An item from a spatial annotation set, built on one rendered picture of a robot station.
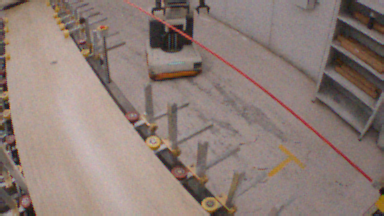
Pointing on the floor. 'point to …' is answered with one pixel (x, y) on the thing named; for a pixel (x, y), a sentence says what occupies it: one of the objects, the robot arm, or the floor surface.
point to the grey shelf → (357, 110)
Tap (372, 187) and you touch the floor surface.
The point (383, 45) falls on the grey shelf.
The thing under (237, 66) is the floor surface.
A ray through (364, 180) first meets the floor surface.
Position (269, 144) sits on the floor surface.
